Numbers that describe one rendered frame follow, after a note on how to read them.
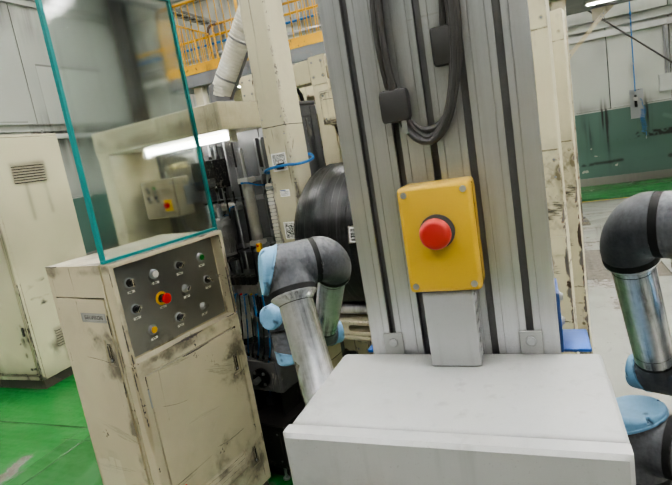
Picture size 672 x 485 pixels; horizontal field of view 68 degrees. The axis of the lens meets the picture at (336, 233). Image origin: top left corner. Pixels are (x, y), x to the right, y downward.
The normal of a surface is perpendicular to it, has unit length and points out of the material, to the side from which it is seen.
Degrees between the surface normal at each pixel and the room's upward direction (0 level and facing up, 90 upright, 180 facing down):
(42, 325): 90
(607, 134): 90
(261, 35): 90
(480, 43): 90
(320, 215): 65
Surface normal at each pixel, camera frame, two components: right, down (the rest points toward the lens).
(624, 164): -0.35, 0.21
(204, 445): 0.85, -0.06
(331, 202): -0.51, -0.34
